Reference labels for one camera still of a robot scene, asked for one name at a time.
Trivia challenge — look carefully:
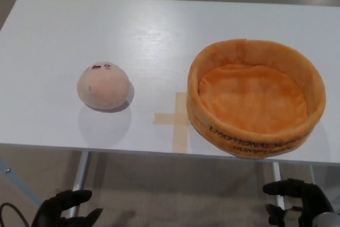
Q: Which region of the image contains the pink round plush toy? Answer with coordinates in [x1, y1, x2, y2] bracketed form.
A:
[76, 62, 135, 112]

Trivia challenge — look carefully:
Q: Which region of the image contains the grey metal frame with bolt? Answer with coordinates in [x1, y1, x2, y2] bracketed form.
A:
[0, 155, 38, 221]

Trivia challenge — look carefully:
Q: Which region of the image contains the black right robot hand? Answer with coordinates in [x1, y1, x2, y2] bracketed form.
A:
[262, 178, 335, 227]

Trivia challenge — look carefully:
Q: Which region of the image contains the orange plush round plate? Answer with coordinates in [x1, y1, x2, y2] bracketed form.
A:
[186, 38, 327, 161]

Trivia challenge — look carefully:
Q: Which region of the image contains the white metal table leg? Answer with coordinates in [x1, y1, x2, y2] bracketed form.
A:
[63, 152, 90, 218]
[270, 162, 285, 212]

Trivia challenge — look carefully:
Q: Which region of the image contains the beige masking tape cross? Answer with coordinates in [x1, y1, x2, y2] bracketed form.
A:
[152, 91, 192, 154]

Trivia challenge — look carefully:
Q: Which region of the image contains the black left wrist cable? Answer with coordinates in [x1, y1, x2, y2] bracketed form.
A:
[0, 203, 35, 227]

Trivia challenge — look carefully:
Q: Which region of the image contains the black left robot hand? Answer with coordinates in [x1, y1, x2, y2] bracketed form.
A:
[33, 189, 104, 227]

